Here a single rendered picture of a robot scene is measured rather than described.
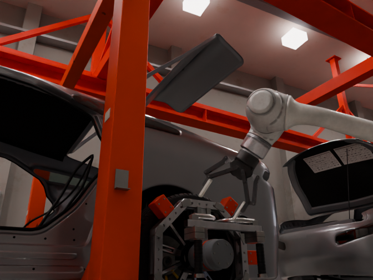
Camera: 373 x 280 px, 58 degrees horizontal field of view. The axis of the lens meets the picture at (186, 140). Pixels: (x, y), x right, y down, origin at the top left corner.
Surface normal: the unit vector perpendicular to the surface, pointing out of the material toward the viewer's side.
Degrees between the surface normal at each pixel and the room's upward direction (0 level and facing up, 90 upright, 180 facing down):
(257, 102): 96
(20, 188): 90
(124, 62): 90
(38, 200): 90
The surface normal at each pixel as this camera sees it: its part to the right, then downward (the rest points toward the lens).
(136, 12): 0.51, -0.34
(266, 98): -0.51, -0.21
